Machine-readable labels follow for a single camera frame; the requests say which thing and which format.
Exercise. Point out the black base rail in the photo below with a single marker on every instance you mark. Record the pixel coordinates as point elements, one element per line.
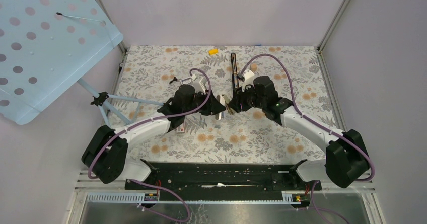
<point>229,182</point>

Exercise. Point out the blue perforated stand panel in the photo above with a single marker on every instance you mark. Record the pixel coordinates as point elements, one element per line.
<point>46,47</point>

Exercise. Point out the blue playing card box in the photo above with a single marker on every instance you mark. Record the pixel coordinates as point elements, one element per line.
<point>186,81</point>

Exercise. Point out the yellow small block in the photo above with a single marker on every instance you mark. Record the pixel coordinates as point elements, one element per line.
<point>213,51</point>

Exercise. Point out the white beige stapler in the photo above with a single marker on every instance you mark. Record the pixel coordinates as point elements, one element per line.
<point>224,101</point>

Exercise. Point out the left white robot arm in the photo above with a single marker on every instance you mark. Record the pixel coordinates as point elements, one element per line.
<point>106,154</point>

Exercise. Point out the tan small cube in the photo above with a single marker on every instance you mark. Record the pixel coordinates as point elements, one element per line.
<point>253,67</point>

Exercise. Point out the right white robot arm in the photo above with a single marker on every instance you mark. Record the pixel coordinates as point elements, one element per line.
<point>345,153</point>

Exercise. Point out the floral table mat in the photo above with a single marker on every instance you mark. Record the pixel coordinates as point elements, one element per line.
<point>217,134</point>

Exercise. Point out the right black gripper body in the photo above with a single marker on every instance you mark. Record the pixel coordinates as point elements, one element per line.
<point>248,99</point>

